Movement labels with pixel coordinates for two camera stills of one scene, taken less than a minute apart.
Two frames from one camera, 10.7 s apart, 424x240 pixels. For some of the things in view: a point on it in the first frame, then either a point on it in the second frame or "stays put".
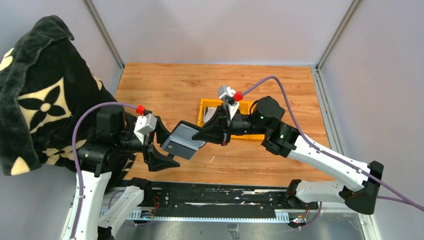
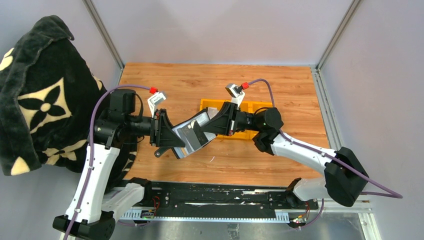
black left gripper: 156,160 -> 162,132
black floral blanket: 45,82 stays put
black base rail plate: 218,197 stays put
